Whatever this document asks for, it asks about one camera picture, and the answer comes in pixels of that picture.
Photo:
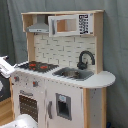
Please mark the left red stove knob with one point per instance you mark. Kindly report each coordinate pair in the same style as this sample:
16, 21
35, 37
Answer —
16, 78

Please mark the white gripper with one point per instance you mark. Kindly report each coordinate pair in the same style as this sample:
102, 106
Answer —
5, 68

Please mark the white wooden toy kitchen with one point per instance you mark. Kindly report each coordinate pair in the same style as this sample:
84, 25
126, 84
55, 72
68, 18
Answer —
64, 51

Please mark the grey range hood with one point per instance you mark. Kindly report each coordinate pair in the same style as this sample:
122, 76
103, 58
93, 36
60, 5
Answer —
39, 25

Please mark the black toy faucet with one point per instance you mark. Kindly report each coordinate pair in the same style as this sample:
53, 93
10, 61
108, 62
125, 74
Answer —
83, 64

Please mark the right red stove knob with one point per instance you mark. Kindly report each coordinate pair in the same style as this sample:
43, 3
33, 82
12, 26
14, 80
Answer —
35, 84

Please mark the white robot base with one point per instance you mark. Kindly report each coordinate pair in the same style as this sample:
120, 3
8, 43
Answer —
24, 121

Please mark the red stove knob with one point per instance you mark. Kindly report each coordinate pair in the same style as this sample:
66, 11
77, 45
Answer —
35, 84
16, 78

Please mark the grey metal sink basin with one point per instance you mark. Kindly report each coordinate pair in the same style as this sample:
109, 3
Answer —
73, 74

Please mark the white fridge cabinet door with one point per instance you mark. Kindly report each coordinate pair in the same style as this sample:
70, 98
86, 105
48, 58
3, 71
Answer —
64, 108

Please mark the white oven door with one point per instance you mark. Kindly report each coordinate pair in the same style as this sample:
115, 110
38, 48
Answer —
29, 102

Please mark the black stovetop red burners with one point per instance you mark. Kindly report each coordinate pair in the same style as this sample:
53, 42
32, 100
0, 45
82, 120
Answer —
38, 66

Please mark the white microwave door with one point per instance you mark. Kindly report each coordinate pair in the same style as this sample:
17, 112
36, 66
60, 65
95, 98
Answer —
70, 25

